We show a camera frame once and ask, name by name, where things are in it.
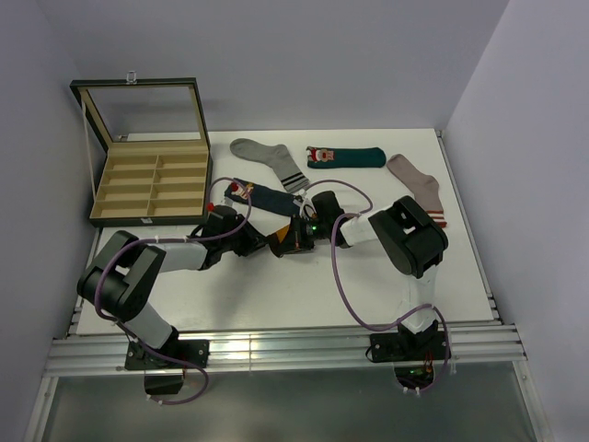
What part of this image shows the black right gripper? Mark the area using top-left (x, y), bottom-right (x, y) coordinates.
top-left (278, 214), bottom-right (330, 254)

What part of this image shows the mustard yellow sock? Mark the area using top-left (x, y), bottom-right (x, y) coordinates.
top-left (269, 225), bottom-right (295, 254)

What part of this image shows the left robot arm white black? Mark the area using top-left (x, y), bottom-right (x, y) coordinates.
top-left (76, 205), bottom-right (267, 367)

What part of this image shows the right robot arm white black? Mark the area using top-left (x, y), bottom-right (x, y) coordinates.
top-left (268, 191), bottom-right (448, 359)

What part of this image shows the navy santa sock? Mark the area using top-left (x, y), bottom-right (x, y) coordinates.
top-left (224, 178), bottom-right (303, 217)

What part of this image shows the grey striped sock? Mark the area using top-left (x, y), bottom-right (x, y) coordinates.
top-left (229, 138), bottom-right (310, 193)

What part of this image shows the dark green reindeer sock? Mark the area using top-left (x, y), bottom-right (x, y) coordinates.
top-left (306, 146), bottom-right (387, 169)

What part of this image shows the black compartment box beige lining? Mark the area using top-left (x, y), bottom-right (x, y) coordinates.
top-left (70, 72), bottom-right (213, 227)

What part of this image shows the taupe sock red cuff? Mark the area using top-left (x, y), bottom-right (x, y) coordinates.
top-left (386, 154), bottom-right (447, 228)

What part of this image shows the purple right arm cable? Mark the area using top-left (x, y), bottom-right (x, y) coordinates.
top-left (303, 179), bottom-right (455, 396)

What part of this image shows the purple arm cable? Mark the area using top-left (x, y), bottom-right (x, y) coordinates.
top-left (94, 175), bottom-right (253, 406)
top-left (303, 179), bottom-right (455, 396)

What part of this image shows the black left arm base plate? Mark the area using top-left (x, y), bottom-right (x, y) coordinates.
top-left (124, 340), bottom-right (209, 371)

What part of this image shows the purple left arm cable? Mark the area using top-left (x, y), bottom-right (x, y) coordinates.
top-left (94, 175), bottom-right (253, 406)

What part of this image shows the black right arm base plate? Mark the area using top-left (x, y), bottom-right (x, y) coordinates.
top-left (369, 331), bottom-right (448, 363)

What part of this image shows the aluminium rail frame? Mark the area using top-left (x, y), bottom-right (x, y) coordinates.
top-left (25, 129), bottom-right (552, 441)

